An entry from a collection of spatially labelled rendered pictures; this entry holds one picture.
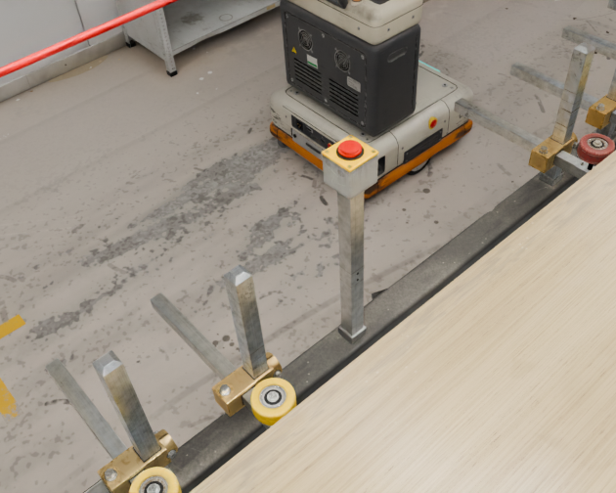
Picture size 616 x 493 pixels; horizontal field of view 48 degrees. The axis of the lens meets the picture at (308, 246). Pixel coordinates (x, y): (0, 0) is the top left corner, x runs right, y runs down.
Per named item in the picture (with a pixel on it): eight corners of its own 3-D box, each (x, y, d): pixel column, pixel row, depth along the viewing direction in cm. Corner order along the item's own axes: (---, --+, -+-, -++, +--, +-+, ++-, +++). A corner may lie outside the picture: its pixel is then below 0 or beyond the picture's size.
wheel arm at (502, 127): (453, 113, 196) (454, 101, 193) (461, 108, 197) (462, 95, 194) (589, 187, 172) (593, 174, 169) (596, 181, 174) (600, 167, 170)
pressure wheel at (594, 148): (600, 168, 176) (612, 131, 167) (605, 190, 170) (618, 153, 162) (567, 166, 177) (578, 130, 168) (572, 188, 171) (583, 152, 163)
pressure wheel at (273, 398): (255, 447, 128) (248, 416, 120) (258, 409, 134) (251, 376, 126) (298, 446, 128) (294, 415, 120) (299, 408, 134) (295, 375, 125)
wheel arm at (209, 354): (153, 310, 154) (148, 298, 151) (165, 302, 155) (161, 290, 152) (278, 443, 130) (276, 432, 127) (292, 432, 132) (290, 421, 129)
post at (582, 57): (535, 200, 194) (574, 45, 159) (543, 193, 195) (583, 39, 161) (546, 205, 192) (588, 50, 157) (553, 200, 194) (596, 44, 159)
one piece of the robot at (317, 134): (349, 168, 274) (348, 151, 268) (283, 122, 297) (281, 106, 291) (353, 165, 275) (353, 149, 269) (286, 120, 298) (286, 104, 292)
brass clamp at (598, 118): (582, 121, 190) (587, 106, 187) (610, 100, 196) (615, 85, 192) (602, 131, 187) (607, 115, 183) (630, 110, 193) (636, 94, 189)
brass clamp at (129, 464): (102, 481, 127) (94, 469, 123) (164, 434, 133) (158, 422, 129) (119, 506, 124) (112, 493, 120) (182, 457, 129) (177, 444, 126)
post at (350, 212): (337, 333, 157) (332, 182, 124) (353, 320, 159) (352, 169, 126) (352, 344, 155) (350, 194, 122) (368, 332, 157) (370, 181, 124)
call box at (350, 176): (323, 185, 125) (321, 151, 119) (351, 167, 128) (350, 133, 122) (349, 203, 121) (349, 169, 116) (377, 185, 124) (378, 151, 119)
